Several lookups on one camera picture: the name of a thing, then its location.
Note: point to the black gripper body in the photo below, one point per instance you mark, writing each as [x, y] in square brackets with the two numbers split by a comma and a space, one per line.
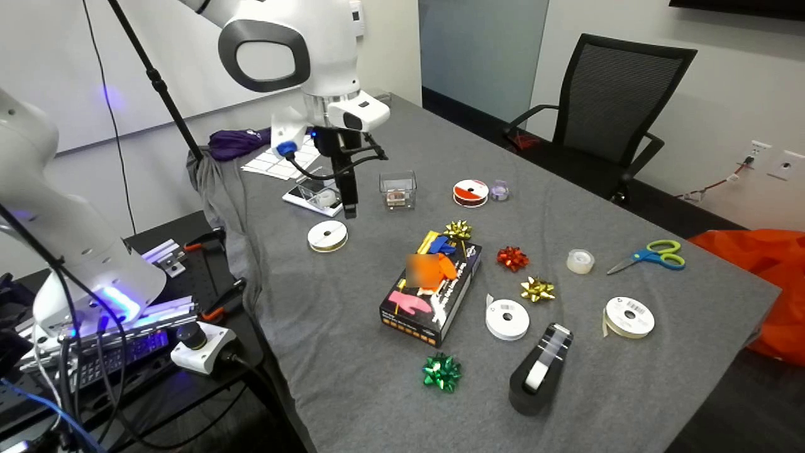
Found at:
[344, 152]

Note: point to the red and white ribbon spool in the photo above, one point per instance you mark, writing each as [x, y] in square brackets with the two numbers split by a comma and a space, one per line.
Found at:
[469, 196]

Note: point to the blue gift bow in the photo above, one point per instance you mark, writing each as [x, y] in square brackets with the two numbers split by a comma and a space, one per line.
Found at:
[443, 249]

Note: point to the purple cloth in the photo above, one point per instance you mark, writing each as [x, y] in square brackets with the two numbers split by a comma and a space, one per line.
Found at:
[234, 145]

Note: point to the yellow ribbon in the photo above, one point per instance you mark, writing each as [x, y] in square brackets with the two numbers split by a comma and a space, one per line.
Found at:
[427, 242]

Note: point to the black box tray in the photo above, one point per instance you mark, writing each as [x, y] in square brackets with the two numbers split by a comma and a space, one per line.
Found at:
[435, 319]

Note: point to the black wall television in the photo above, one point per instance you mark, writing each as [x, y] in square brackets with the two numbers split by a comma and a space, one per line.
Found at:
[737, 6]

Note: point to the green gift bow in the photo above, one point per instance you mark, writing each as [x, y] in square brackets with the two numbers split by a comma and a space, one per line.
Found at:
[440, 373]

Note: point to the white label sheets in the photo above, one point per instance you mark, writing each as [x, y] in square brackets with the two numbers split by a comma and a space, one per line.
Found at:
[267, 165]

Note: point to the orange gift bow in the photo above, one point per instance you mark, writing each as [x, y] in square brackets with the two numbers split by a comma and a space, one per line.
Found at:
[434, 271]

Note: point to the small purple clear cup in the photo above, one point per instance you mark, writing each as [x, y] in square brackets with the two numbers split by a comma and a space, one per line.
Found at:
[499, 193]

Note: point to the silver metal base frame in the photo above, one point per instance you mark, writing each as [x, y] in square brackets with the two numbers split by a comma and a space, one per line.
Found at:
[126, 323]

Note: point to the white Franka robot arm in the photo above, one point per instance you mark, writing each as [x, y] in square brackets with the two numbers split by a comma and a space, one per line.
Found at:
[277, 51]

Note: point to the white wall outlet plate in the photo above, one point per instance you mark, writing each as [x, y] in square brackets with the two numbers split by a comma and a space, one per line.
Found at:
[780, 165]

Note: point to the black tablet white frame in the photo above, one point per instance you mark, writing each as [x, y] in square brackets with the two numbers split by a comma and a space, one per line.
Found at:
[296, 199]

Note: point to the black tape dispenser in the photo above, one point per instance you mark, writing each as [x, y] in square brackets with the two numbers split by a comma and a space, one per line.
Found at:
[536, 382]

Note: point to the blue green scissors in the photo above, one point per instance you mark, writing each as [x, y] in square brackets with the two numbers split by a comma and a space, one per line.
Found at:
[640, 261]

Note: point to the orange plastic bag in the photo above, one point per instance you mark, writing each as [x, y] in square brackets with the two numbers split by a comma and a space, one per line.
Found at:
[775, 286]

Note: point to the grey tablecloth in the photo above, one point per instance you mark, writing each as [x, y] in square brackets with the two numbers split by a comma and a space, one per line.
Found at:
[361, 337]

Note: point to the white power strip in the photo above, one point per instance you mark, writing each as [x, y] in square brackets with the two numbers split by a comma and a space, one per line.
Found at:
[203, 347]

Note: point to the red gift bow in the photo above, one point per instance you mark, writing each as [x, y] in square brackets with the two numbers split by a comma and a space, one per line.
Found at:
[512, 259]

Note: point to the black mesh office chair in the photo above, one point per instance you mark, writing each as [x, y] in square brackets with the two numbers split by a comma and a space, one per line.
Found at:
[616, 91]

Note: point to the pink ribbon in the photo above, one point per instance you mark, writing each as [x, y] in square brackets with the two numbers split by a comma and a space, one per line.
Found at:
[410, 304]

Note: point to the clear box with small items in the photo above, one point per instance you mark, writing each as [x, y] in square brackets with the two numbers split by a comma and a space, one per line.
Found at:
[399, 193]

